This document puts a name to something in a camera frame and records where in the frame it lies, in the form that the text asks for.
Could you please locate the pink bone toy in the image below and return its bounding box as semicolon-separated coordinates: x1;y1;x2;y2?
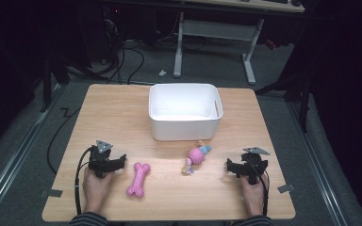
125;161;152;199

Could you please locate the metal floor rail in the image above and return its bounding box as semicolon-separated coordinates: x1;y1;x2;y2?
287;101;349;226
0;84;61;218

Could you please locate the person's left hand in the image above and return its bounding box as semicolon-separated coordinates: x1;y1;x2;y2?
81;168;116;215

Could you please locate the wooden desk with grey frame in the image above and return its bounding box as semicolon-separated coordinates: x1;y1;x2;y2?
173;0;305;86

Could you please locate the black metal stand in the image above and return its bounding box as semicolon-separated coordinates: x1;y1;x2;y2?
40;51;71;113
254;71;313;134

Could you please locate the white plastic bin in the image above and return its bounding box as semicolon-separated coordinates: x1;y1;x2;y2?
148;82;224;142

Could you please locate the person's right hand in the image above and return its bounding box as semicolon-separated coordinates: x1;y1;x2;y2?
239;173;270;218

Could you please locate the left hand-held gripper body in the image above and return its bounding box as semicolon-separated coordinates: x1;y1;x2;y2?
88;139;114;179

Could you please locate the grey tape piece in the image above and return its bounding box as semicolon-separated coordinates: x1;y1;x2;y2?
46;188;64;199
277;184;296;194

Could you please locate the bundle of black floor cables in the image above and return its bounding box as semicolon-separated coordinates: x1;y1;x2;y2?
99;12;146;86

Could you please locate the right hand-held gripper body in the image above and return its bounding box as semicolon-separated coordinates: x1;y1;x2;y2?
240;146;271;186

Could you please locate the thin black floor cable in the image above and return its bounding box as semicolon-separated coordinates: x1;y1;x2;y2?
46;106;81;175

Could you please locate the left hand-held gripper black cable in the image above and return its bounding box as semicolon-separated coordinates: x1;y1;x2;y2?
74;147;92;216

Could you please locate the dark computer tower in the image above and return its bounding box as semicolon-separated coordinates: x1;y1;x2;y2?
84;5;124;64

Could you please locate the pink ball rope toy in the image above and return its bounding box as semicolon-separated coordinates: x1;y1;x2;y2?
181;140;212;176

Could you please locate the right hand-held gripper black cable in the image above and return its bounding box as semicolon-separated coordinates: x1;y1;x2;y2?
250;161;271;217

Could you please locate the hand-held gripper black cable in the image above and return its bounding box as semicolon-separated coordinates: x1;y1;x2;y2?
250;161;271;217
74;147;92;216

